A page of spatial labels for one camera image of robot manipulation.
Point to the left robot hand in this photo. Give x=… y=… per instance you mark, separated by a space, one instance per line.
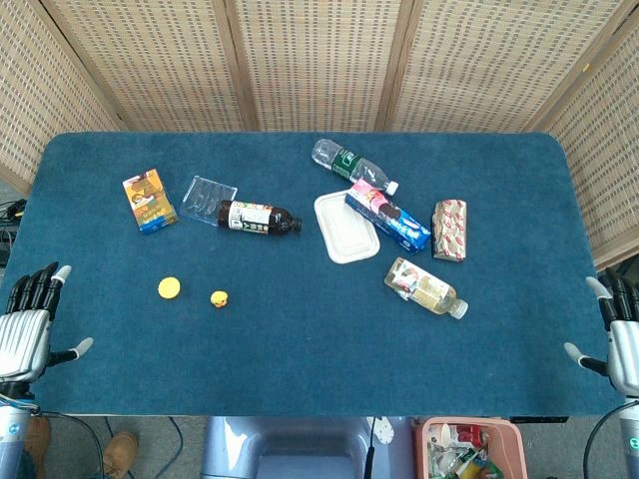
x=22 y=334

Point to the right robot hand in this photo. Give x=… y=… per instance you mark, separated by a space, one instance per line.
x=624 y=344

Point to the yellow round plastic toy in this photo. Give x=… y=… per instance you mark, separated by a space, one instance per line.
x=169 y=288

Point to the small yellow toy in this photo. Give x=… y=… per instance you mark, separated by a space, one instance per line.
x=219 y=299

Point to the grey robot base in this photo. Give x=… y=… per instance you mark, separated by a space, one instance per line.
x=299 y=449

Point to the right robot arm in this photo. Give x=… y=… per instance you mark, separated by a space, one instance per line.
x=630 y=439

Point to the clear plastic tray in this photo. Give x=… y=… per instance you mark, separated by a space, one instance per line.
x=199 y=197

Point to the tan shoe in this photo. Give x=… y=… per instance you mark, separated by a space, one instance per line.
x=121 y=451
x=39 y=439

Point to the black table control box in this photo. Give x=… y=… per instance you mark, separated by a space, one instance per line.
x=539 y=419

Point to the pink waste bin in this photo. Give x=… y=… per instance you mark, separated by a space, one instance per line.
x=516 y=444

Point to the orange snack box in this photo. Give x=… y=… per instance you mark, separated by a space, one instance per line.
x=150 y=202

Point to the woven folding screen panel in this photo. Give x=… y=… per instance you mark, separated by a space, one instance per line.
x=489 y=65
x=160 y=60
x=319 y=60
x=604 y=149
x=35 y=100

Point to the yellow tea bottle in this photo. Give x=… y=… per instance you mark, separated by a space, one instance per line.
x=424 y=289

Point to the red patterned snack pack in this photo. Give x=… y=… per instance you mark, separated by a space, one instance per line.
x=450 y=229

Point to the white perforated plate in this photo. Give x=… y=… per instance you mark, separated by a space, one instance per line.
x=385 y=429

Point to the dark drink bottle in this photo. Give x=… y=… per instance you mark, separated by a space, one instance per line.
x=254 y=218

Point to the blue cookie box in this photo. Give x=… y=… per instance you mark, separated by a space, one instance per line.
x=394 y=219

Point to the blue felt table mat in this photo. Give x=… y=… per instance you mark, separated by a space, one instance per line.
x=309 y=339

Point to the white plastic container lid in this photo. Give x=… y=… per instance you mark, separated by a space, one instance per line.
x=344 y=234

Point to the clear water bottle green label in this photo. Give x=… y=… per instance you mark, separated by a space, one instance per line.
x=349 y=164

